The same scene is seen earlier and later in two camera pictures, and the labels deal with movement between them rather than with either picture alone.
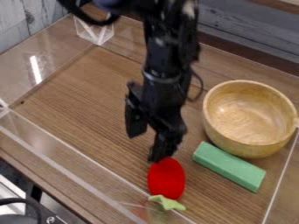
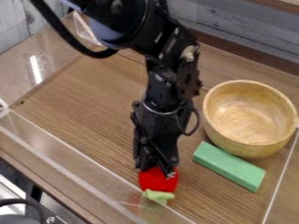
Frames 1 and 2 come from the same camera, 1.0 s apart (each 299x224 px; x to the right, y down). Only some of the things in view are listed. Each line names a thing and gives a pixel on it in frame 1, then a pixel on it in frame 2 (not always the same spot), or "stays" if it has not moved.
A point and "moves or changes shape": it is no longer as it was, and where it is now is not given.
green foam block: (231, 167) stays
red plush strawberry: (166, 180) moves or changes shape
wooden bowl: (249, 118) stays
